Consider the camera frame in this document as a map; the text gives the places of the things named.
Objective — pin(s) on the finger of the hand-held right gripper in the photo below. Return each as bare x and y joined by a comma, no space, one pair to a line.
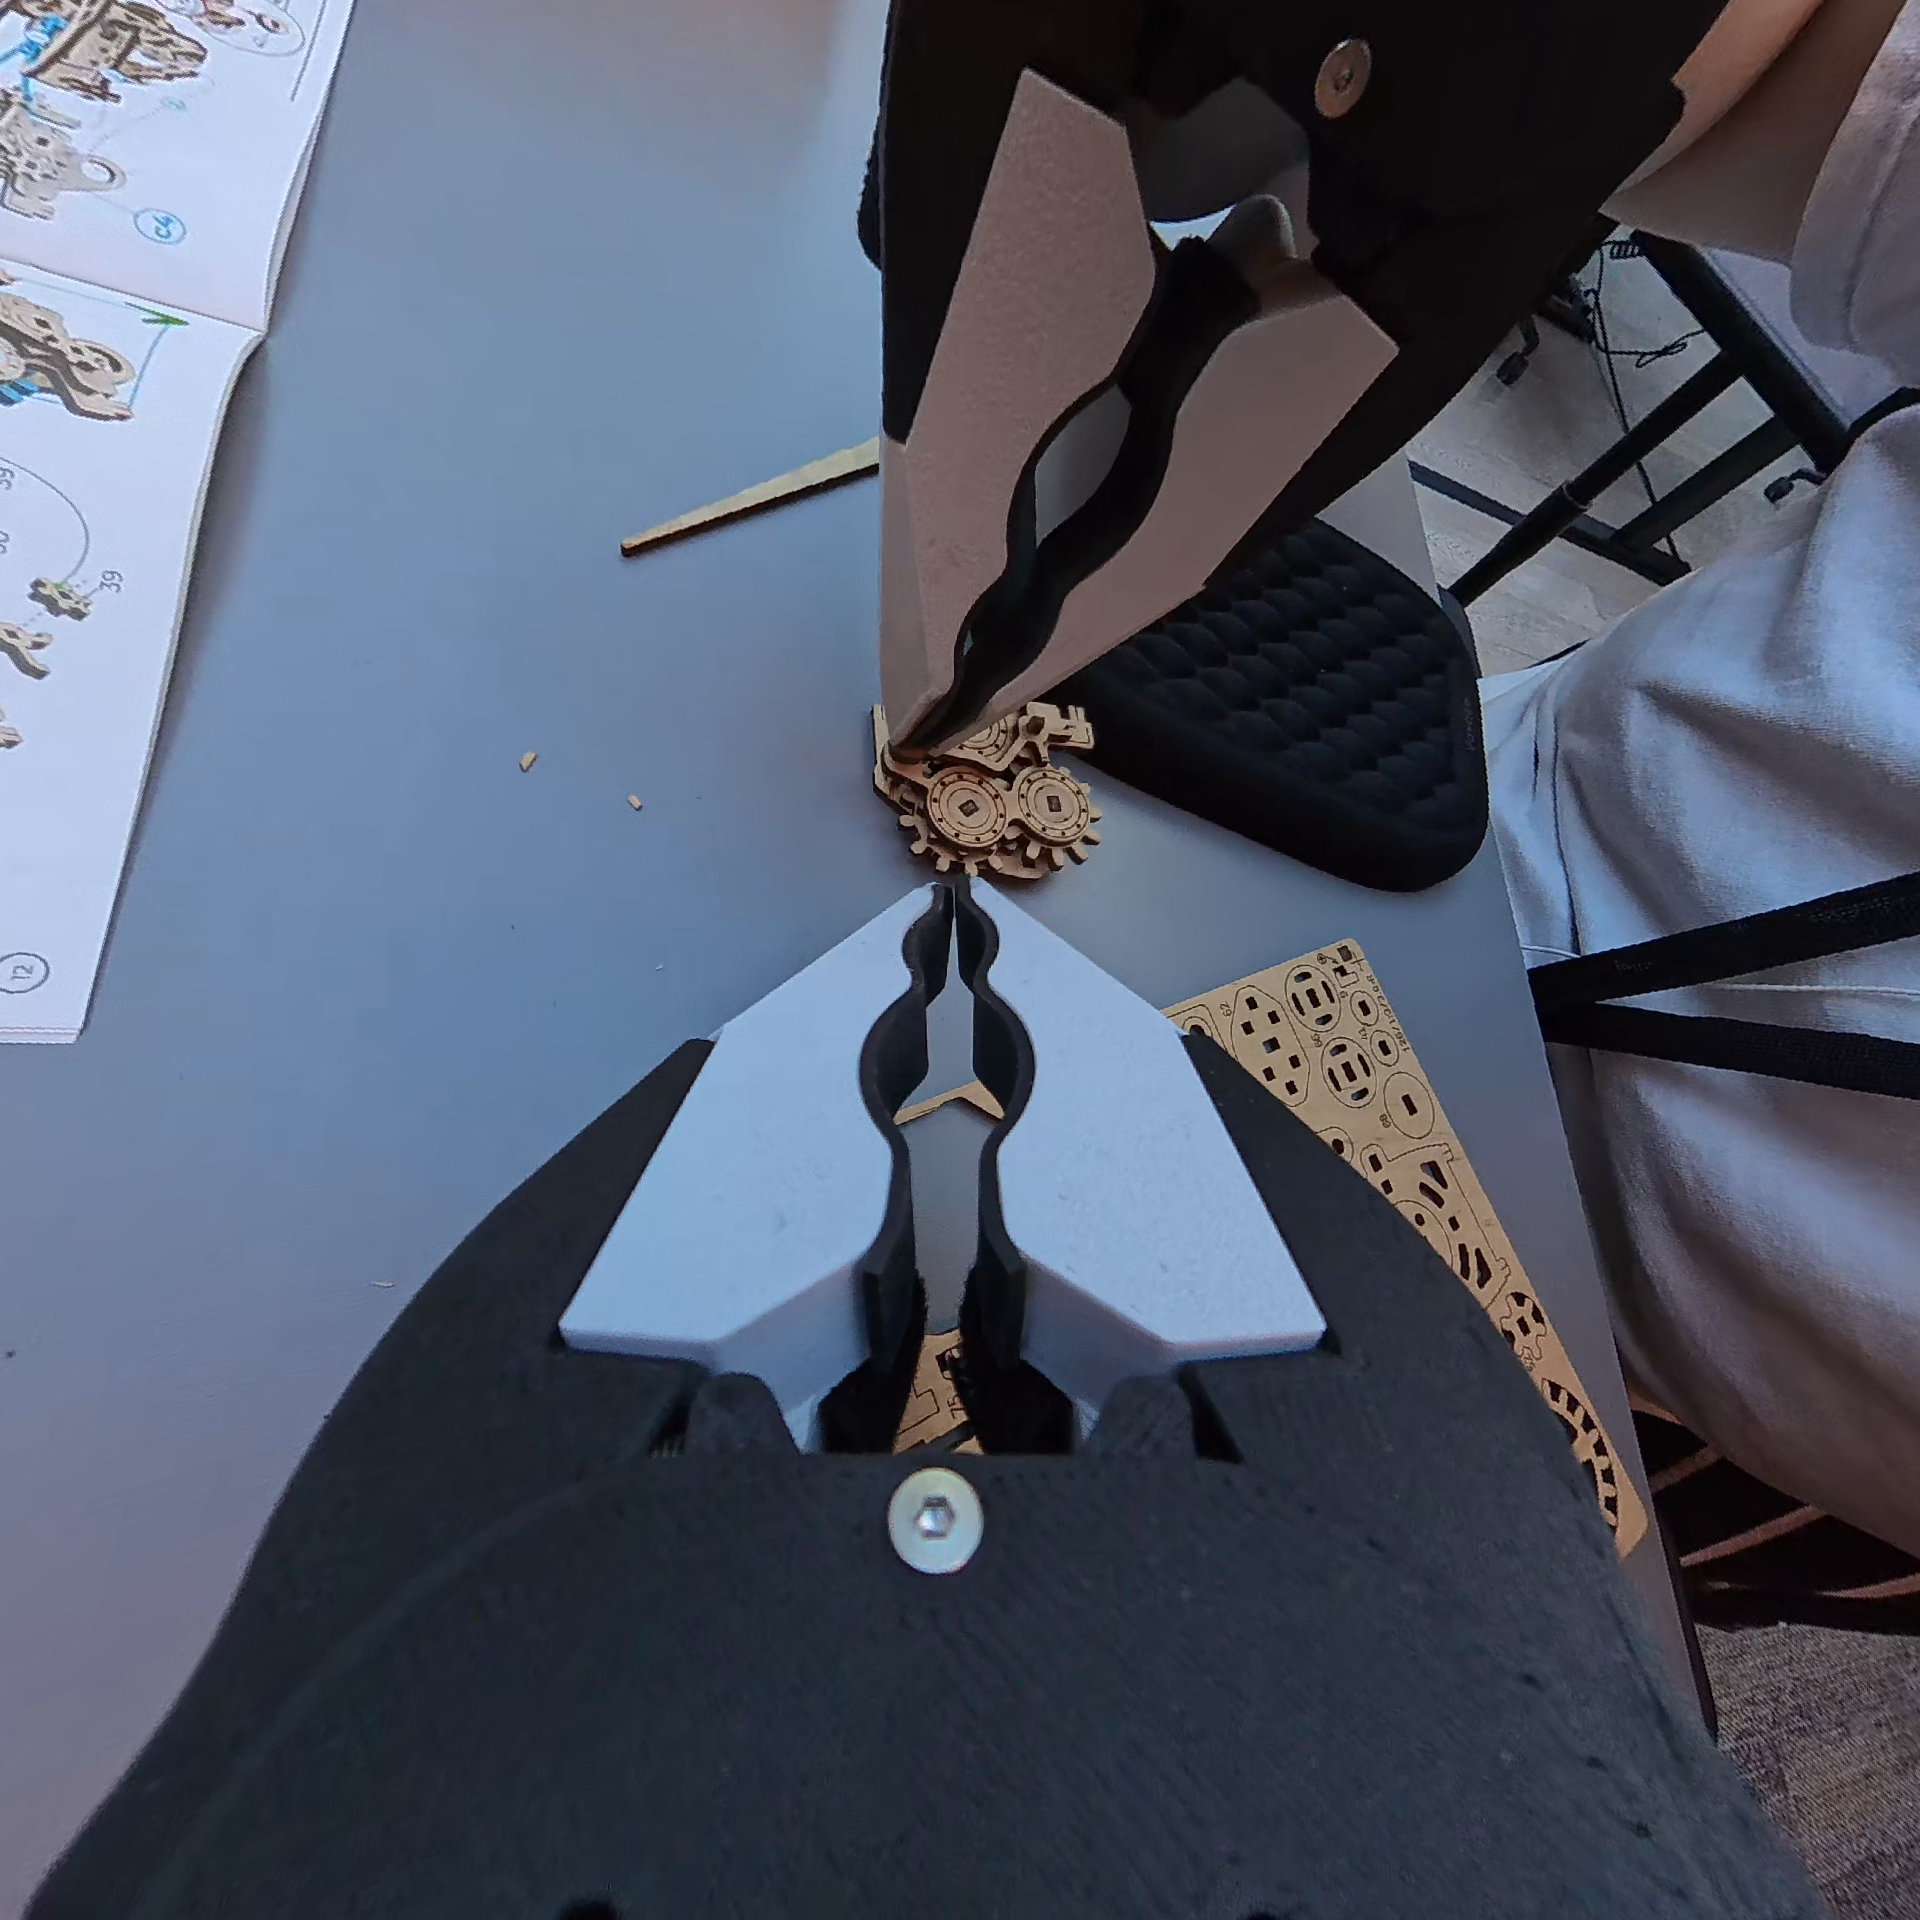
1230,451
1020,376

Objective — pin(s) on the white instruction booklet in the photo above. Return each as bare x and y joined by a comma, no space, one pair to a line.
120,451

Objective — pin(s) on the person's right forearm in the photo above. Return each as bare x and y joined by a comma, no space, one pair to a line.
1757,120

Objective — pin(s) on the person's pale clothing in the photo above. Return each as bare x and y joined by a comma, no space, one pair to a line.
1770,751

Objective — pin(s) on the thin wooden stick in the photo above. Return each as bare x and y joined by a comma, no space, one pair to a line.
750,499

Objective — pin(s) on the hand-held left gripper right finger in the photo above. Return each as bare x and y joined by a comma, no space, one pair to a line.
1172,1201

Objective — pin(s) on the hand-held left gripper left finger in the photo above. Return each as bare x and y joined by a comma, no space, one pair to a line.
734,1201

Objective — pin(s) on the grey desk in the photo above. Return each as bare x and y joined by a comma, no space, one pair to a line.
451,676

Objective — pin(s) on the laser-cut wooden parts sheet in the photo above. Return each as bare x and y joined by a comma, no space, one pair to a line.
1349,1073

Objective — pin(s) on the black metal stand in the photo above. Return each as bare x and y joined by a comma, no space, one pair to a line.
1695,451

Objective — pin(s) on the wooden gear assembly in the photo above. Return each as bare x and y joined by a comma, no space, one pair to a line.
975,820

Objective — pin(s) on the black mesh wrist rest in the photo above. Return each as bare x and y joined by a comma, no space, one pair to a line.
1320,705

